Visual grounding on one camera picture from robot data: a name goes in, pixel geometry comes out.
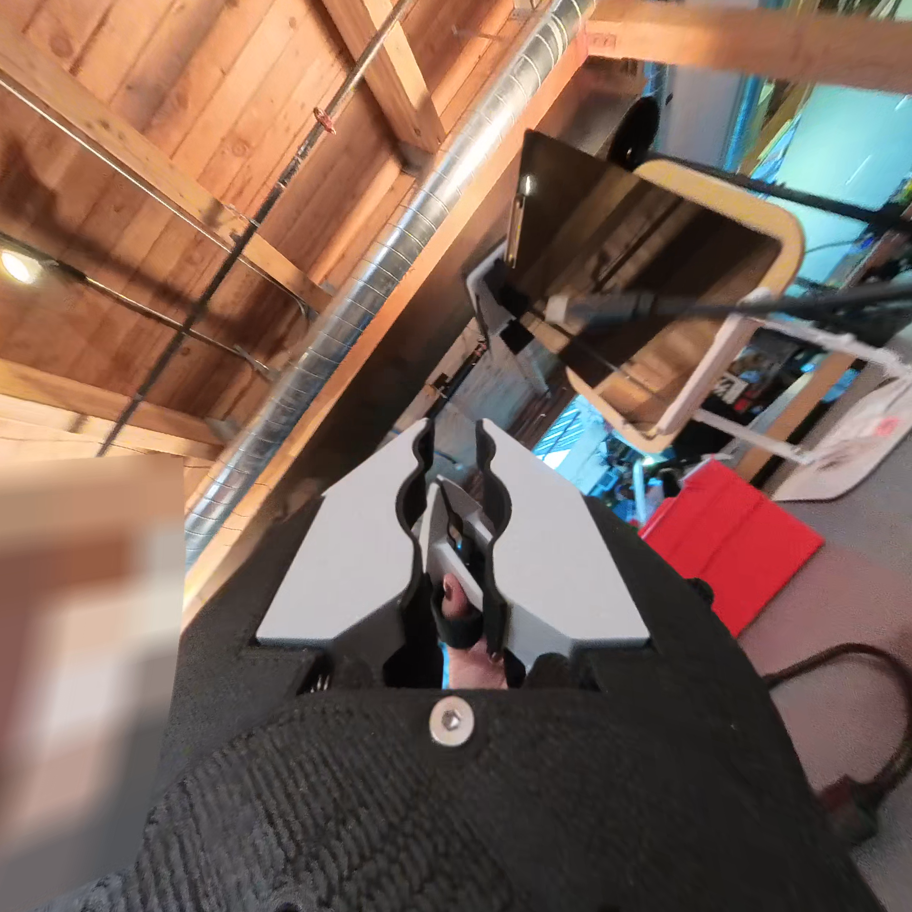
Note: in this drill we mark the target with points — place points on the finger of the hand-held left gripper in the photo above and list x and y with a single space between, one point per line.
434 534
470 524

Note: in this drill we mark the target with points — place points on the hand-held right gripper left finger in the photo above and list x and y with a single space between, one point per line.
342 563

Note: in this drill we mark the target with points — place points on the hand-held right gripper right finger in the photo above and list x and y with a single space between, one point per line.
563 563

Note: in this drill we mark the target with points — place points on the person's left hand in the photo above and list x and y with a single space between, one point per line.
474 670

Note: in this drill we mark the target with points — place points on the red flat case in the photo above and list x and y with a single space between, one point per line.
727 541

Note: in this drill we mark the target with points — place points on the white tablet stand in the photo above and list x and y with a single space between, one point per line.
491 299

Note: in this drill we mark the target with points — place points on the black laptop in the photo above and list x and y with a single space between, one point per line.
570 235

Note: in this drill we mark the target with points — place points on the white printed sheet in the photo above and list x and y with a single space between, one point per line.
855 442

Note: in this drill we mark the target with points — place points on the black sprinkler pipe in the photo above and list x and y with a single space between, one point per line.
241 246

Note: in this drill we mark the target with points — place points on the black table with plywood edge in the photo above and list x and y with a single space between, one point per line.
787 235

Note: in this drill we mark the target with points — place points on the round ceiling lamp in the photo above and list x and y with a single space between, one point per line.
16 265

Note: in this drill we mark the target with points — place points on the silver spiral air duct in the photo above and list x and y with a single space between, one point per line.
399 235

